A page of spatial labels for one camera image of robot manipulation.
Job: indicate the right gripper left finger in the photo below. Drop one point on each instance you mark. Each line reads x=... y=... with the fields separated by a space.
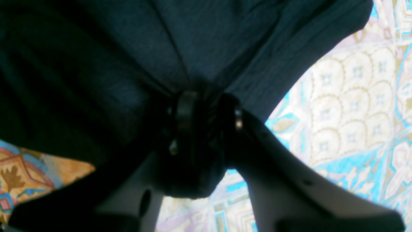
x=181 y=129

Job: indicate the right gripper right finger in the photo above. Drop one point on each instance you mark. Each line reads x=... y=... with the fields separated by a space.
x=229 y=124

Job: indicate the black t-shirt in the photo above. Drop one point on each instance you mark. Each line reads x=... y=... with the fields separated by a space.
x=91 y=79

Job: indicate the patterned tablecloth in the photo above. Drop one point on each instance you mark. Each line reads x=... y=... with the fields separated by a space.
x=347 y=118

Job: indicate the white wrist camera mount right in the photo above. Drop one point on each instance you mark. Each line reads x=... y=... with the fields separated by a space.
x=125 y=195

